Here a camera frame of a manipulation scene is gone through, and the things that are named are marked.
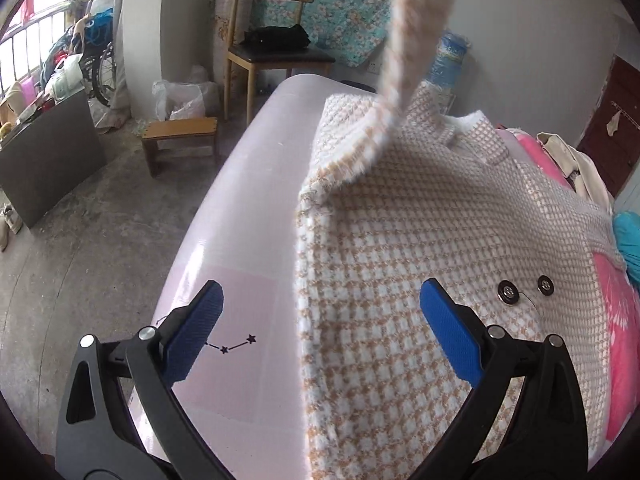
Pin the beige white checked coat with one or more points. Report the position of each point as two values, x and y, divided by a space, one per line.
400 235

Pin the wooden chair with dark seat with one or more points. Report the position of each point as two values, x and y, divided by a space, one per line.
280 57

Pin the pink floral blanket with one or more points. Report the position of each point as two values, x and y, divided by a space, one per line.
620 320

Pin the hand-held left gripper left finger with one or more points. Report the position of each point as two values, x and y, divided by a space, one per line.
195 330

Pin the wheelchair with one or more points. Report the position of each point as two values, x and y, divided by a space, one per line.
100 65

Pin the teal floral wall cloth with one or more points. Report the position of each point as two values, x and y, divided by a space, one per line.
340 10

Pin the blue water bottle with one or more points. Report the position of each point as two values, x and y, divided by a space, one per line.
450 57

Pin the white wall socket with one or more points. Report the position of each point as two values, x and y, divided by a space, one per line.
374 66

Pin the window railing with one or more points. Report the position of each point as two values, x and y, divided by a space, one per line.
30 35

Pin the clear plastic bag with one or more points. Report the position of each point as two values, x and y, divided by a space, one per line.
185 97

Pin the dark grey board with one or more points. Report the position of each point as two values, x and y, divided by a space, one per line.
50 155

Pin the dark red wooden door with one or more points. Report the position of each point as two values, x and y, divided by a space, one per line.
612 135

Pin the pink printed bed sheet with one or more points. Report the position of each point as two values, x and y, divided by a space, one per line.
250 185

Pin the small wooden stool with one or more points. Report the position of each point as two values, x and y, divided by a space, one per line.
180 130

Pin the beige garment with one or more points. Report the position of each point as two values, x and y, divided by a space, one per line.
585 170

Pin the black bag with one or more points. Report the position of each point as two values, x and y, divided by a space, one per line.
275 37

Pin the floral wrapped board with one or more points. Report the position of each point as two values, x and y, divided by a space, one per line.
222 30

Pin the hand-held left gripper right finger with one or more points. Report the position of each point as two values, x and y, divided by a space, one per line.
450 330

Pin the pair of light shoes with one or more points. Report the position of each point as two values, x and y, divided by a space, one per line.
10 225

